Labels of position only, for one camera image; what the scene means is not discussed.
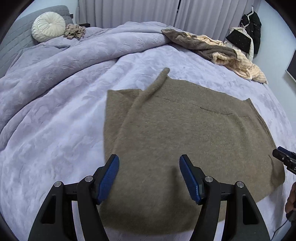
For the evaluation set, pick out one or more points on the black sparkly cloth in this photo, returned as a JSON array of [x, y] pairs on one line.
[[239, 39]]

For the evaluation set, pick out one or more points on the grey-brown fleece garment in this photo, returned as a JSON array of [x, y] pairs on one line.
[[185, 39]]

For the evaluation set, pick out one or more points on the lavender embossed duvet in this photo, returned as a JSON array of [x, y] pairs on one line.
[[57, 69]]

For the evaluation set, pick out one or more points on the black hanging jacket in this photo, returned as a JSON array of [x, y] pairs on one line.
[[253, 25]]

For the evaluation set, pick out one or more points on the person's right hand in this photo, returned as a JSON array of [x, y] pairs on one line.
[[291, 199]]

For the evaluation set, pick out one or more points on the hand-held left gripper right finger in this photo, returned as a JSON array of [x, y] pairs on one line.
[[190, 180]]

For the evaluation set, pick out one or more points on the grey quilted headboard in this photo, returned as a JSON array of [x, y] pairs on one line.
[[13, 39]]

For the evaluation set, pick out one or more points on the lavender plush bed sheet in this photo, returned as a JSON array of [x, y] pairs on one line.
[[69, 143]]

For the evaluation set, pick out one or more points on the dark flat screen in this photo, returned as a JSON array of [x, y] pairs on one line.
[[292, 67]]

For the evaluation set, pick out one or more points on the white pleated curtain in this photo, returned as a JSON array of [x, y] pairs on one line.
[[127, 11], [208, 16]]

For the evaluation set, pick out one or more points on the crumpled beige cloth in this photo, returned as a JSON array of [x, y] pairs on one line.
[[75, 31]]

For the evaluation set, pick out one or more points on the round cream pleated pillow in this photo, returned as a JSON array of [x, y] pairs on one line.
[[47, 26]]

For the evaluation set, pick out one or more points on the white clothes hanger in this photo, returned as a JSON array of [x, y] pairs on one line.
[[251, 11]]

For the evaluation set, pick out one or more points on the cream striped garment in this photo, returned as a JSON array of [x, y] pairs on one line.
[[245, 66]]

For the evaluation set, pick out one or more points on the black bedside object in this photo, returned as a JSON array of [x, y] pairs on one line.
[[83, 24]]

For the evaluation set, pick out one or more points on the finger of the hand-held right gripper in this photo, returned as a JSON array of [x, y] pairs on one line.
[[281, 154]]

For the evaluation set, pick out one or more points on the brown knit sweater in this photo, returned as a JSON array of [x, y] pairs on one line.
[[185, 129]]

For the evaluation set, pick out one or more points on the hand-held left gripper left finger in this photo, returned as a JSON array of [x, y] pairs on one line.
[[107, 180]]

